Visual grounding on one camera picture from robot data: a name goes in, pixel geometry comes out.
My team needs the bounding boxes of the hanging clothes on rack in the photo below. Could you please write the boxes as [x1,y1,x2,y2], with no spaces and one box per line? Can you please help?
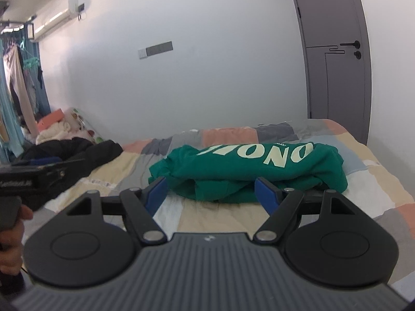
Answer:
[1,38,51,164]

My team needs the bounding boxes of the person's left hand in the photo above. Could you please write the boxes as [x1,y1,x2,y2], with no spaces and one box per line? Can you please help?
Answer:
[0,205,33,276]

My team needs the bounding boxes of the black door handle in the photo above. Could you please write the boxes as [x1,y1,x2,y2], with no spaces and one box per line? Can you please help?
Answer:
[340,40,362,60]

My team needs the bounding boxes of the green hoodie with cream print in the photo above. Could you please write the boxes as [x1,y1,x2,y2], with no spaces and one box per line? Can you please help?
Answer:
[148,142,348,204]

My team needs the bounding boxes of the grey bedroom door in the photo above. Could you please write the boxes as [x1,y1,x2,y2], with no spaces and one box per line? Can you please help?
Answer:
[294,0,371,144]

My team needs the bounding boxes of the white wall air conditioner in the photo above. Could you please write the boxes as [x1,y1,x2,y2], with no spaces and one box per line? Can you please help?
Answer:
[27,0,84,42]

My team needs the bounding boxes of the black jacket on bed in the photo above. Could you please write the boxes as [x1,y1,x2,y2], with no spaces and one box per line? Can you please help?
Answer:
[12,137,123,177]

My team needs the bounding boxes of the pile of pink white clothes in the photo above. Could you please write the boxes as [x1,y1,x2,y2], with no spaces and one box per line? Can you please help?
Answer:
[21,108,104,145]

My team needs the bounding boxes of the grey wall switch panel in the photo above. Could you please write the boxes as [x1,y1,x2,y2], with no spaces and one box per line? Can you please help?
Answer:
[138,41,173,59]

